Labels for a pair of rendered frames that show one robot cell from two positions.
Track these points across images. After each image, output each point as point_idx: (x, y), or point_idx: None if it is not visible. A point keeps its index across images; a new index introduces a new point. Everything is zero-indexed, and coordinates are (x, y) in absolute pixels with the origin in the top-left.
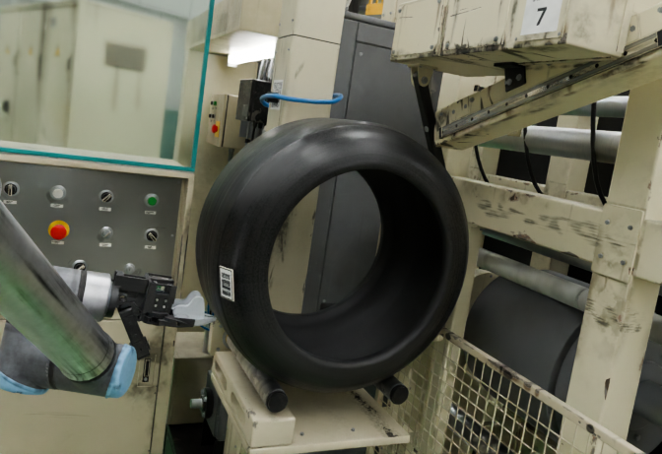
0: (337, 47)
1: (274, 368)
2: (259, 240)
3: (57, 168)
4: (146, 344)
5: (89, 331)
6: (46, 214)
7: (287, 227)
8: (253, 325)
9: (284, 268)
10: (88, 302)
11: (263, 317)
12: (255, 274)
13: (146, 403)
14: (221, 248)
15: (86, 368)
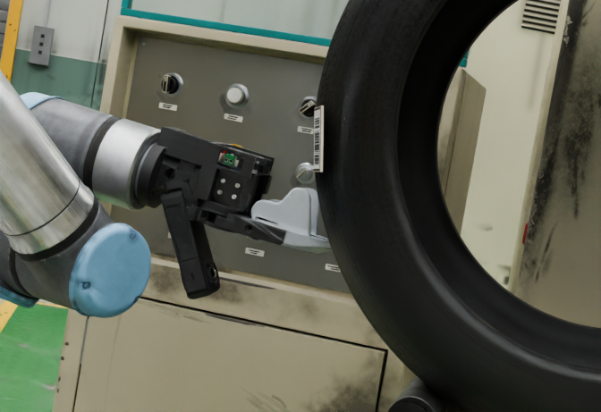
0: None
1: (410, 347)
2: (380, 49)
3: (240, 54)
4: (205, 270)
5: (13, 138)
6: (217, 131)
7: (588, 143)
8: (361, 232)
9: (579, 233)
10: (104, 161)
11: (381, 217)
12: (368, 120)
13: None
14: (322, 74)
15: (21, 222)
